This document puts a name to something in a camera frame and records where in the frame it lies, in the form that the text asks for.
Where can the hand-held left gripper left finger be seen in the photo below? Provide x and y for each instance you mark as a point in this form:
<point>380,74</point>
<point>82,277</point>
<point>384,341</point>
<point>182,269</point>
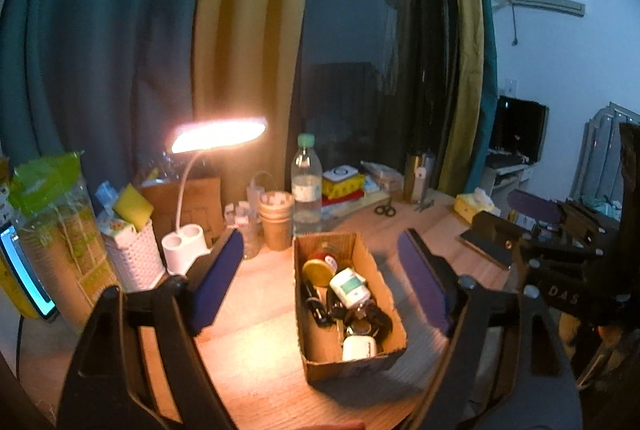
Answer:
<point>220,280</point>

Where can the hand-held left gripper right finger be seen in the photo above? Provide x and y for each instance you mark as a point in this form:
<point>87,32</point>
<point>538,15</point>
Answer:
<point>425,280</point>

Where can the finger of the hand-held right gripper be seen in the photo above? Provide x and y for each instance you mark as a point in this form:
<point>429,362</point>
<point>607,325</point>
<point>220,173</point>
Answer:
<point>497,235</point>
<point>535,205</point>

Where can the black wristwatch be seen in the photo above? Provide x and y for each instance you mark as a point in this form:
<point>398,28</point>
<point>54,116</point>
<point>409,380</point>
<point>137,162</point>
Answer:
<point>370,320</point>

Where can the white pill bottle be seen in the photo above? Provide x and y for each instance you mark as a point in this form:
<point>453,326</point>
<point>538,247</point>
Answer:
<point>350,287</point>

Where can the black car key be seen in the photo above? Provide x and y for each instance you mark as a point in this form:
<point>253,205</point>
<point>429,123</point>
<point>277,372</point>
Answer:
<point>337,310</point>

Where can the white earbuds case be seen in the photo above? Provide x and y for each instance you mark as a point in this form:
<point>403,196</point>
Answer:
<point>357,347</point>

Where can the red and gold tin can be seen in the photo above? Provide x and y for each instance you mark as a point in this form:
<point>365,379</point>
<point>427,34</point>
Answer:
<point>317,271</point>

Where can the black flashlight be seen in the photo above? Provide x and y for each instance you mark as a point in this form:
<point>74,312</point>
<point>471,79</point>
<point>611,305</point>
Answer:
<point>315,305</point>

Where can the brown cardboard box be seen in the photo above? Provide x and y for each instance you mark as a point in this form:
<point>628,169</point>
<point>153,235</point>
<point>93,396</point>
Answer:
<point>350,370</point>

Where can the person's left hand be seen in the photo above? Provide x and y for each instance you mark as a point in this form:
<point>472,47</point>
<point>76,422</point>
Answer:
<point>330,426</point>

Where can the yellow tissue box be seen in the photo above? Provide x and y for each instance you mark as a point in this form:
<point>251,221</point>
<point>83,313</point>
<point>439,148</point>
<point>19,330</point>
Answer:
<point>475,207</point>

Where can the white low cabinet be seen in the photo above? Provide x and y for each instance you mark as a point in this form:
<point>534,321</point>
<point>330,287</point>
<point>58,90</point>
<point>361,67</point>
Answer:
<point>505,175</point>

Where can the white desk lamp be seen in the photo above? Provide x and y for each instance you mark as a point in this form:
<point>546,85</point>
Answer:
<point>185,250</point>

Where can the bundle of small clear bottles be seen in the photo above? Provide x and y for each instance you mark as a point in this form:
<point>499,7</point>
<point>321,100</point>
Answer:
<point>245,230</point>

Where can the stack of brown paper cups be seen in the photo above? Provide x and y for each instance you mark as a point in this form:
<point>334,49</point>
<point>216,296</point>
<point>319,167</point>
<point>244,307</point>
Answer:
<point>276,225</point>

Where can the black monitor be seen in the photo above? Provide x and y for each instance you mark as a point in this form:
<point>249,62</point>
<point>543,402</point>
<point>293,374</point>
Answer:
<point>520,125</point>

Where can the black scissors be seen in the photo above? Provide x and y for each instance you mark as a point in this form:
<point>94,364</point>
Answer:
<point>385,209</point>

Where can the white plastic basket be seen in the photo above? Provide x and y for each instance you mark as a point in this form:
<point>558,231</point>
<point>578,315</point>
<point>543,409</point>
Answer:
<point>135,260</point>

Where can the grey metal rack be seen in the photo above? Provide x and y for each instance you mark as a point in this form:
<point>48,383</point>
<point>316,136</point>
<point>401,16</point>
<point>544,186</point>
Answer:
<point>600,145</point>

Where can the steel thermos flask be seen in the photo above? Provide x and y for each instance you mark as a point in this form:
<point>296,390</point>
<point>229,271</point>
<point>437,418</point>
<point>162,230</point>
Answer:
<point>417,185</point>

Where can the small blue and white box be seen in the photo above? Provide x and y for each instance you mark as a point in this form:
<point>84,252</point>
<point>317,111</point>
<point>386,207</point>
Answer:
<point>371,184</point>

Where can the clear water bottle green cap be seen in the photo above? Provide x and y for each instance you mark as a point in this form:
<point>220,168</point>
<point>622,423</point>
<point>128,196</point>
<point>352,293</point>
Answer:
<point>306,210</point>

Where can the yellow sponge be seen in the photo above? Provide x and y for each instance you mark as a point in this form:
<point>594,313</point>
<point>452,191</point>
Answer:
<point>132,207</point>

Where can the red book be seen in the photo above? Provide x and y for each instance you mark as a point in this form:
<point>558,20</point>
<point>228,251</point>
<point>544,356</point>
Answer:
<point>345,199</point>

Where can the yellow wet wipes packet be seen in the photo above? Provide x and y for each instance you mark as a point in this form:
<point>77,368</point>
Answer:
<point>345,186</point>

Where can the blue and white packet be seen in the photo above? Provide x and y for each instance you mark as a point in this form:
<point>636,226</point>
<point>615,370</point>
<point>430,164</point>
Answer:
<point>107,197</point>

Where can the narrow teal curtain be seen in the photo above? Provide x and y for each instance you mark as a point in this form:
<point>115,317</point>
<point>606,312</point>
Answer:
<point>489,60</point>

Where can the narrow mustard yellow curtain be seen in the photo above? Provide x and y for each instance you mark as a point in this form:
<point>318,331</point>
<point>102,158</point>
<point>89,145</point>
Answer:
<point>467,60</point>

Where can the green and clear plastic packet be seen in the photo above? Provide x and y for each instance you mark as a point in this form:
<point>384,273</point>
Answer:
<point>65,235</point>

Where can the yellow-cased lit-screen device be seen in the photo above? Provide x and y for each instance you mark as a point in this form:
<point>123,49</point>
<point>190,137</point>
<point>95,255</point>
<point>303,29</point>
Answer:
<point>25,275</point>

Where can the dark glass sliding door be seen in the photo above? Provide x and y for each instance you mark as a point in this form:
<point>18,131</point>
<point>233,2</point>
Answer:
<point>360,35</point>

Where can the wide mustard yellow curtain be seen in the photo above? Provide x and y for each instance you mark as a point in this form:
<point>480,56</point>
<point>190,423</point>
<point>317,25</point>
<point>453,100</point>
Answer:
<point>240,35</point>

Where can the wide teal curtain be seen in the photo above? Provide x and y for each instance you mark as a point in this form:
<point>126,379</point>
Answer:
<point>100,35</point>

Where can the white wall outlet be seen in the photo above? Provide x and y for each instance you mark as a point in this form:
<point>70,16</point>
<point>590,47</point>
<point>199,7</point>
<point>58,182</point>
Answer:
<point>510,87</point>

